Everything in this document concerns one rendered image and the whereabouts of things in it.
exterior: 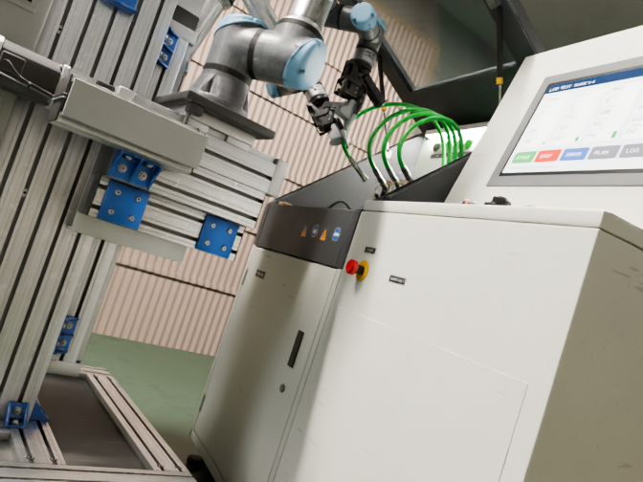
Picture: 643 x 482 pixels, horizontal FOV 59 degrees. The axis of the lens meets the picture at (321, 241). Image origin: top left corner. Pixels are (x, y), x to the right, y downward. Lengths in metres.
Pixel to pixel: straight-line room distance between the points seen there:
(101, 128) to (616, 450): 1.01
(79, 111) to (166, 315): 2.87
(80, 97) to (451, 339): 0.78
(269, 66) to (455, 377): 0.77
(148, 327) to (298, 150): 1.60
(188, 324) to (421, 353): 2.95
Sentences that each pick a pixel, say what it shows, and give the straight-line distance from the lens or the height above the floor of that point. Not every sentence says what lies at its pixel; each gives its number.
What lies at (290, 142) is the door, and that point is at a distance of 4.12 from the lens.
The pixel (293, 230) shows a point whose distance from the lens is 1.79.
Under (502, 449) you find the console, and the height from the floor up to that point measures 0.59.
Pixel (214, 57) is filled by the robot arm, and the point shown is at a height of 1.15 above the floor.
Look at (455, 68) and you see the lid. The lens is 2.10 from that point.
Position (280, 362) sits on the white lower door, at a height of 0.49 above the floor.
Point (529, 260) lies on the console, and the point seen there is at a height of 0.89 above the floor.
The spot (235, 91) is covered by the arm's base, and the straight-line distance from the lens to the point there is 1.34.
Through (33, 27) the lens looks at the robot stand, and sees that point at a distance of 1.38.
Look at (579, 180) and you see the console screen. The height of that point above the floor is 1.12.
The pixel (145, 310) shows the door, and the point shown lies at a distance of 3.82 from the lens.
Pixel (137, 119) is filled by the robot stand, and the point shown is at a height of 0.93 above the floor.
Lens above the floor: 0.75
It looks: 3 degrees up
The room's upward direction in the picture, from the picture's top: 18 degrees clockwise
